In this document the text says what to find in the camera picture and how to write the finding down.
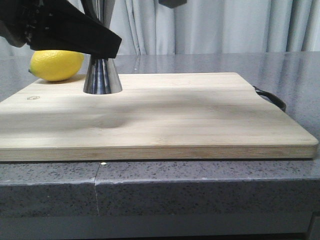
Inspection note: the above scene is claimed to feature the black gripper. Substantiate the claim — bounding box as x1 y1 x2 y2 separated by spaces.
0 0 122 58

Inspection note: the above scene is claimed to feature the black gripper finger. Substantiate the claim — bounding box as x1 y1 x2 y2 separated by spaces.
158 0 187 9

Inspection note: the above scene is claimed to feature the steel double jigger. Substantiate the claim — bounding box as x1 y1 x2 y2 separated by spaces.
81 0 123 95

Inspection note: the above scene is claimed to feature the grey curtain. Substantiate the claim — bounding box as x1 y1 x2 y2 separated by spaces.
0 0 320 57

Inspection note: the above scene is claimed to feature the yellow lemon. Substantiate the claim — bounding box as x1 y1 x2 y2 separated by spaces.
28 50 84 82

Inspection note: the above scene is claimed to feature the wooden cutting board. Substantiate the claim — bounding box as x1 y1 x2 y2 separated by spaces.
0 72 319 162

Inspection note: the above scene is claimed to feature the black cutting board handle strap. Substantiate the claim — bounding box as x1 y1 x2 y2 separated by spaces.
252 85 287 113

